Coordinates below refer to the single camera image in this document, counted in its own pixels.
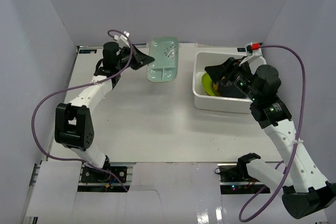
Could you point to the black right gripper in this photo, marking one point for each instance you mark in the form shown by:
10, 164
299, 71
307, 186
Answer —
231, 65

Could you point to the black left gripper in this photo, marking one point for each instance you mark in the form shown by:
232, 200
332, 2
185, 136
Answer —
133, 57

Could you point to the lime green round plate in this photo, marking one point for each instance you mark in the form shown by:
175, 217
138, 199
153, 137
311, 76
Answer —
207, 84

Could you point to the yellow patterned plate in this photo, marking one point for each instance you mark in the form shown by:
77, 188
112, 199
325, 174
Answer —
216, 87

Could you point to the pale blue rectangular divided plate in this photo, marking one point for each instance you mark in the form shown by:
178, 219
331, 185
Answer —
165, 51

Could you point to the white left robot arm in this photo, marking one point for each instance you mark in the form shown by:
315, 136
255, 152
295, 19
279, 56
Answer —
73, 123

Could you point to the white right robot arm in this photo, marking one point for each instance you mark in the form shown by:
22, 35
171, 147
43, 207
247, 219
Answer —
304, 190

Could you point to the white plastic bin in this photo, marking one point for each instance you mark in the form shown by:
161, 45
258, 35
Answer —
206, 102

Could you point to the white paper sheet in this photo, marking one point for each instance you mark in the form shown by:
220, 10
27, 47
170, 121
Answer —
188, 45

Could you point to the left blue table label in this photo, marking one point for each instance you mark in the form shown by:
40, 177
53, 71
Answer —
87, 51

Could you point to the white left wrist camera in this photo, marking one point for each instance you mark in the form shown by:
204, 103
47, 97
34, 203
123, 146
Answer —
122, 40

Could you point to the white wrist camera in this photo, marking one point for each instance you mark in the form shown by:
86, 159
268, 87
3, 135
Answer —
122, 40
253, 52

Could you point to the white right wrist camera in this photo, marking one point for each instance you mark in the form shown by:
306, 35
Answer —
253, 52

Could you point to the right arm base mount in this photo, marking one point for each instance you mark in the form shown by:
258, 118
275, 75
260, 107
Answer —
232, 182

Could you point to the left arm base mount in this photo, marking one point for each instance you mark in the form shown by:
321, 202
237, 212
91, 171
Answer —
94, 181

